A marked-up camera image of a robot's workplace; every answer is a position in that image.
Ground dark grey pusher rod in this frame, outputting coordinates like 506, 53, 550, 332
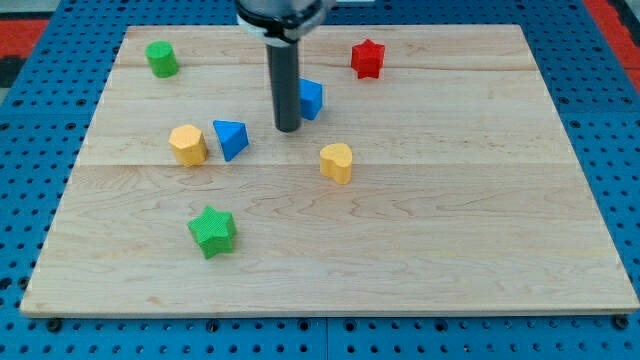
266, 44, 301, 133

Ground yellow hexagon block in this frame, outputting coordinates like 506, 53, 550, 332
168, 124, 208, 166

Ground blue triangle block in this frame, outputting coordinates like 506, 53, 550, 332
212, 120, 249, 162

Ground blue cube block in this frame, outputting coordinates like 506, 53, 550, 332
299, 78, 323, 120

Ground red star block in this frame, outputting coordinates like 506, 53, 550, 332
350, 39, 386, 79

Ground yellow heart block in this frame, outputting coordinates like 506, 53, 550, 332
319, 143, 353, 185

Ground green cylinder block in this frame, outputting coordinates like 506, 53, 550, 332
145, 41, 179, 78

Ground green star block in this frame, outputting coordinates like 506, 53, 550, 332
187, 206, 237, 259

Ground wooden board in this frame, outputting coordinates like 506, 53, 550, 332
21, 25, 639, 318

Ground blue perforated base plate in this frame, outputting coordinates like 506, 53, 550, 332
1, 0, 639, 359

